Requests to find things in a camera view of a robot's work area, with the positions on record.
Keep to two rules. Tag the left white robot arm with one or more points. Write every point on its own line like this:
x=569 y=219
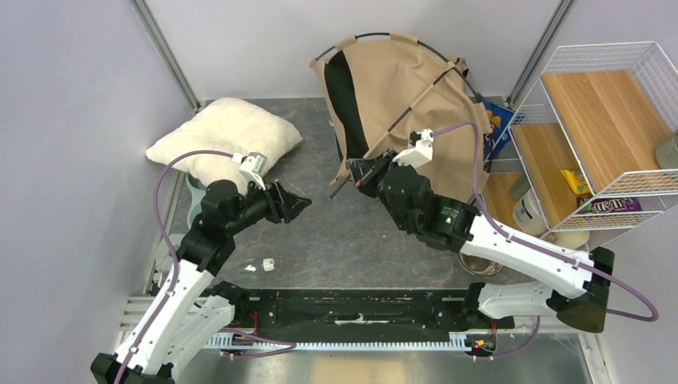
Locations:
x=167 y=338

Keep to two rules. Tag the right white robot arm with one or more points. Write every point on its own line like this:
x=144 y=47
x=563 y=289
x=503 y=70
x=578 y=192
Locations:
x=563 y=286

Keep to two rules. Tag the mint green bowl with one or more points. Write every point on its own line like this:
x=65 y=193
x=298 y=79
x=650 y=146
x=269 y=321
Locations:
x=196 y=192

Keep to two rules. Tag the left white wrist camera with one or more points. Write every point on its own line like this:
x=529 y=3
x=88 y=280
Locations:
x=250 y=167

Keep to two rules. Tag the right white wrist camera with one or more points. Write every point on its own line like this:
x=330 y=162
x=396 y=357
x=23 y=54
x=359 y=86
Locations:
x=419 y=151

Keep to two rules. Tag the white plastic jar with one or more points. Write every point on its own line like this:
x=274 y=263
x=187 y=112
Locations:
x=527 y=215

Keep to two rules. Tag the yellow snack packet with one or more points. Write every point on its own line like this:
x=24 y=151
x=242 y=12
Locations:
x=576 y=182

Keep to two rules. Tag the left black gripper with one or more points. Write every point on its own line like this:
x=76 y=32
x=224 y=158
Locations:
x=278 y=201

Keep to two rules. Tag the white fluffy pillow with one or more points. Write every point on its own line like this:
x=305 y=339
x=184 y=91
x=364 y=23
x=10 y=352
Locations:
x=228 y=125

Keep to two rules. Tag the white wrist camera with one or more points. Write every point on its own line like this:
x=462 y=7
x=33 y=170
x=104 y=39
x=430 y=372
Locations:
x=250 y=167
x=419 y=151

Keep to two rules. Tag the cream round object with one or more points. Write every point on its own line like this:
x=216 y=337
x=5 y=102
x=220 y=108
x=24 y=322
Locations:
x=570 y=239

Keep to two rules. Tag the steel pet bowl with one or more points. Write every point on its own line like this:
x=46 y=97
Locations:
x=480 y=267

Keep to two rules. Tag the clear glass jar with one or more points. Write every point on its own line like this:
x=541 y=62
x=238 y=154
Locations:
x=666 y=152

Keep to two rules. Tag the beige pet tent fabric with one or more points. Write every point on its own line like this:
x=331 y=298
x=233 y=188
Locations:
x=402 y=111

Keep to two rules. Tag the grey toilet paper roll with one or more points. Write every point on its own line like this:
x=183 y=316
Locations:
x=162 y=259

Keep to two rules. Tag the white wire shelf rack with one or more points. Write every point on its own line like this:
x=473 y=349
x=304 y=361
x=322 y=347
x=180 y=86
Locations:
x=600 y=109

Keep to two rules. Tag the blue chip bag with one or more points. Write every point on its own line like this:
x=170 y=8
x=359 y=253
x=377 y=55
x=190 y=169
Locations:
x=499 y=118

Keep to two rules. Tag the small white plastic cap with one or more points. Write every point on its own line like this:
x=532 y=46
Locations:
x=268 y=264

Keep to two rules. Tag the purple candy bag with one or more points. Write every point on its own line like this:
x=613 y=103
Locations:
x=608 y=205

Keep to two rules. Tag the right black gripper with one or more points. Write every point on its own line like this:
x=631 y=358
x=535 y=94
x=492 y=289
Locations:
x=374 y=173

